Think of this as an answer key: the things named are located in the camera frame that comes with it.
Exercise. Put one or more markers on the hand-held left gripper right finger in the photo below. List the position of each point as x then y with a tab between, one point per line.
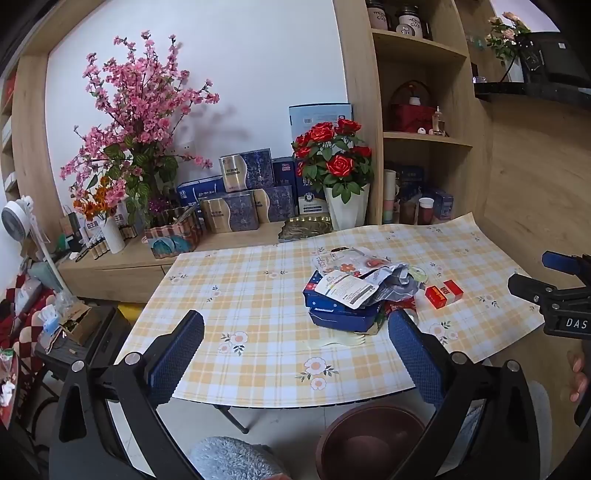
415	355

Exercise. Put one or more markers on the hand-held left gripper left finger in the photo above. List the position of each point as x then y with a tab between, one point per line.
178	355

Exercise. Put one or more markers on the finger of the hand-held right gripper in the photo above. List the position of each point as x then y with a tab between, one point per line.
556	261
526	285

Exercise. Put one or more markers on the red foil wrapper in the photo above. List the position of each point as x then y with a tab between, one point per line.
401	307

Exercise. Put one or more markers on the small red box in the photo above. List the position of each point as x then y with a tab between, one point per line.
441	295

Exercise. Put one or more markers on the red snack wrapper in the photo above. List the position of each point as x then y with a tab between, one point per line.
397	281

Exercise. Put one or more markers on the blue cardboard box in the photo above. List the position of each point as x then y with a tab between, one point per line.
341	319

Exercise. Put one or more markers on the white snack packet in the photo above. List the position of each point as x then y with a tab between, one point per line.
346	288

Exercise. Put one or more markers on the brown waste bin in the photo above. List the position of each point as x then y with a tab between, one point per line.
369	447

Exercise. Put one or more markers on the clear floral packet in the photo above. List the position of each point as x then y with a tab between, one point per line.
341	261

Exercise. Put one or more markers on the person's right hand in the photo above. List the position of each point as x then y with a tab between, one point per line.
582	376

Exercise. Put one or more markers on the black crate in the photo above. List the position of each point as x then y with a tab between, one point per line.
99	341

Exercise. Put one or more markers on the person's right leg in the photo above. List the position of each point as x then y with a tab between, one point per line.
539	397

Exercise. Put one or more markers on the wooden sideboard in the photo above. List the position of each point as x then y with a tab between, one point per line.
120	277

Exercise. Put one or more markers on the plaid folding table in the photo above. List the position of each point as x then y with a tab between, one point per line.
258	295

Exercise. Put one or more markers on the open cardboard box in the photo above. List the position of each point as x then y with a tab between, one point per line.
76	321

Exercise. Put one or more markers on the grey fluffy stool cushion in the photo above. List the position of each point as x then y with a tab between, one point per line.
231	457

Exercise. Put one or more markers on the small blue box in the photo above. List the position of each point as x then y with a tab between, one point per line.
444	204

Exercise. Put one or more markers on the striped woven basket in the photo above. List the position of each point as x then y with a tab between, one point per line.
178	230

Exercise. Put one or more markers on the red paper cup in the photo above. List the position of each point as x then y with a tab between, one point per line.
425	210

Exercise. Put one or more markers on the row of small bottles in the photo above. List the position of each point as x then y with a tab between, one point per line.
94	251

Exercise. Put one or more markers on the tall white vase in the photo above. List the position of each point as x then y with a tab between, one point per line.
113	237

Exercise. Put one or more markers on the purple flower bunch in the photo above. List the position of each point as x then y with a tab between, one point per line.
159	206

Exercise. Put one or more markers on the gold and blue gift box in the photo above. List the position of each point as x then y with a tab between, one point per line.
231	213
277	203
254	170

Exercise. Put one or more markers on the dark blue picture box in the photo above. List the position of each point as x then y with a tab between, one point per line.
410	182

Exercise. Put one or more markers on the white ribbed flower pot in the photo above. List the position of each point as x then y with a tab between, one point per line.
346	212

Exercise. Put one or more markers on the red checked blanket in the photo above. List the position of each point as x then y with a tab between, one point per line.
23	318

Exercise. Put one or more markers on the stack of pastel cups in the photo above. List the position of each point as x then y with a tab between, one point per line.
390	196

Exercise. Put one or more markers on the brown paper bag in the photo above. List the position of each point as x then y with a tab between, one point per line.
70	226

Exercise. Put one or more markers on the gold leaf-shaped tray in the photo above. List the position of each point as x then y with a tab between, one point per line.
304	228

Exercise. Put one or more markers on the orange flower bunch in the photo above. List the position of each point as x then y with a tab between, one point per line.
94	207

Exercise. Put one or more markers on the perfume bottle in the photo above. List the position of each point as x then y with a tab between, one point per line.
438	122

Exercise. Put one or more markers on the white and blue box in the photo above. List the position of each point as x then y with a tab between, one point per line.
311	203

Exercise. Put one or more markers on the black box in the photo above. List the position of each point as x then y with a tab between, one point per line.
554	57

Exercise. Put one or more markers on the red gift basket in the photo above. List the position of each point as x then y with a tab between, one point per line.
408	117

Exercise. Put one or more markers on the red rose bouquet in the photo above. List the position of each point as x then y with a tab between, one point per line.
339	164

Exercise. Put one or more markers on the navy gift box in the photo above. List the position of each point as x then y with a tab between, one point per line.
284	171

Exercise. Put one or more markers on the white desk fan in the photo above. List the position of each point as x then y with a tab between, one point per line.
16	214

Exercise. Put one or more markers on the pale rose bouquet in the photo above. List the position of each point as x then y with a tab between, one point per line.
505	32

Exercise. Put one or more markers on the large pale blue box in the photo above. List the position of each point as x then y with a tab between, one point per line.
318	117

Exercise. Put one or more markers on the pink blossom bouquet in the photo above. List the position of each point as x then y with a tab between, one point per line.
138	101

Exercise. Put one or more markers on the wooden side shelf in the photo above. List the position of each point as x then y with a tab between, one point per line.
27	138

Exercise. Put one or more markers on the wooden shelf unit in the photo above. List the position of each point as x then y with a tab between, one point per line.
360	69

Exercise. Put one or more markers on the white ceramic jar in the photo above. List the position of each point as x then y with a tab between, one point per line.
410	21

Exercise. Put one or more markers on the dark glass jar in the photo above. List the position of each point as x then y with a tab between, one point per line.
379	14

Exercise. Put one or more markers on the black folding table frame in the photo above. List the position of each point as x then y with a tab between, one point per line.
235	420

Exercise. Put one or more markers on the black wall shelf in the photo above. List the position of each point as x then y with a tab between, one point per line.
531	90

